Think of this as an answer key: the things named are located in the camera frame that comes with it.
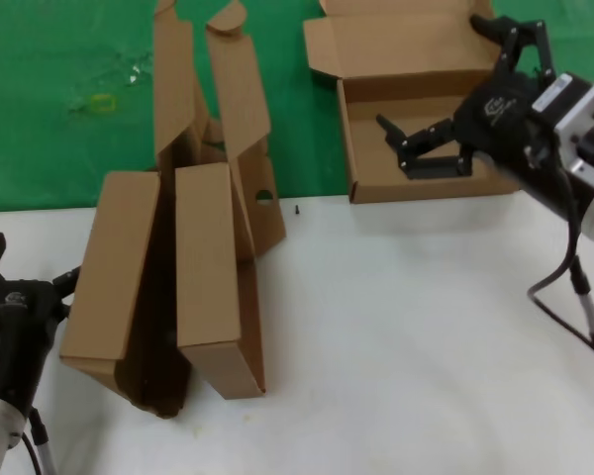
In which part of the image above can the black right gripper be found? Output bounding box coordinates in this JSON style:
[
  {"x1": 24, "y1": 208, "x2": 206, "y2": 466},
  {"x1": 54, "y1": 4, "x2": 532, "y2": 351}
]
[{"x1": 375, "y1": 15, "x2": 583, "y2": 234}]

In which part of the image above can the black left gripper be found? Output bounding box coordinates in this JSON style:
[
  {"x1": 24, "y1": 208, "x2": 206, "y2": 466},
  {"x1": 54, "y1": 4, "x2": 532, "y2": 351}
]
[{"x1": 0, "y1": 232, "x2": 83, "y2": 412}]

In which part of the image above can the cardboard box with round hole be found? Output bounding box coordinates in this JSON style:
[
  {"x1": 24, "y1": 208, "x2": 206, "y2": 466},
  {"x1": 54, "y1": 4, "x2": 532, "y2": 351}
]
[{"x1": 302, "y1": 0, "x2": 522, "y2": 206}]

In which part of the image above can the cardboard box with wide lid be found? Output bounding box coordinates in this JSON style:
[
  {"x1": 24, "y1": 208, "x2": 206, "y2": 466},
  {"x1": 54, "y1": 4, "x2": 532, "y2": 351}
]
[{"x1": 57, "y1": 0, "x2": 202, "y2": 421}]

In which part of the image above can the cardboard box with narrow lid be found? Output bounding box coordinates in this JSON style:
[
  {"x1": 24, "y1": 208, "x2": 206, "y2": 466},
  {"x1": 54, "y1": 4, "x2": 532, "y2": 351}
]
[{"x1": 174, "y1": 2, "x2": 288, "y2": 400}]

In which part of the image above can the green cloth backdrop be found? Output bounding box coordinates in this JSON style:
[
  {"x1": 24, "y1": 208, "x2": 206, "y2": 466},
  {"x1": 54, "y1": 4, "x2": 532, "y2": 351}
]
[{"x1": 0, "y1": 0, "x2": 594, "y2": 215}]

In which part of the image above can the silver right wrist bracket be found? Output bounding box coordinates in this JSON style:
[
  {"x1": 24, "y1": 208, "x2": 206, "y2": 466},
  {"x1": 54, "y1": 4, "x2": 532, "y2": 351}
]
[{"x1": 548, "y1": 81, "x2": 594, "y2": 194}]

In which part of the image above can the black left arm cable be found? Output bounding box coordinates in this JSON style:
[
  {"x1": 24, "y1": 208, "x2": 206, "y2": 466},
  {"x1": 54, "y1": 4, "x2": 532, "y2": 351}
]
[{"x1": 19, "y1": 403, "x2": 59, "y2": 475}]

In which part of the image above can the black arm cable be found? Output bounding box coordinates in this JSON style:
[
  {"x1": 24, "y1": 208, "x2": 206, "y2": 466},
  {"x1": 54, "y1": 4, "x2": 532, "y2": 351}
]
[
  {"x1": 527, "y1": 147, "x2": 594, "y2": 377},
  {"x1": 19, "y1": 403, "x2": 59, "y2": 475}
]

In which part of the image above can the yellow tape ring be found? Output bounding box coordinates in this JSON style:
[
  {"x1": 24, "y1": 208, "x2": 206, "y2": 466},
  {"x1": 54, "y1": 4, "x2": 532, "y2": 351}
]
[{"x1": 89, "y1": 92, "x2": 118, "y2": 115}]

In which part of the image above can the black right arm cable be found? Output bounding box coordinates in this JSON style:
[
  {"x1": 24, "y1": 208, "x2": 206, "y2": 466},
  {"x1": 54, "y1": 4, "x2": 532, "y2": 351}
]
[{"x1": 527, "y1": 147, "x2": 594, "y2": 377}]

